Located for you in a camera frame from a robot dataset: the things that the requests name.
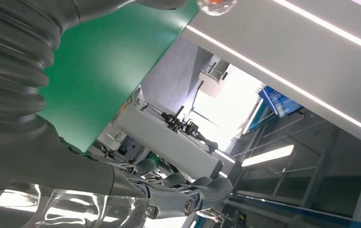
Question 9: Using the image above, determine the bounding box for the green table mat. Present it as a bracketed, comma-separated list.
[37, 0, 200, 153]

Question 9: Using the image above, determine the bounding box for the ceiling light bar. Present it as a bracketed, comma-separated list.
[241, 144, 295, 168]

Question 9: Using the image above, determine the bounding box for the blue wall sign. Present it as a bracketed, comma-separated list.
[258, 85, 303, 118]

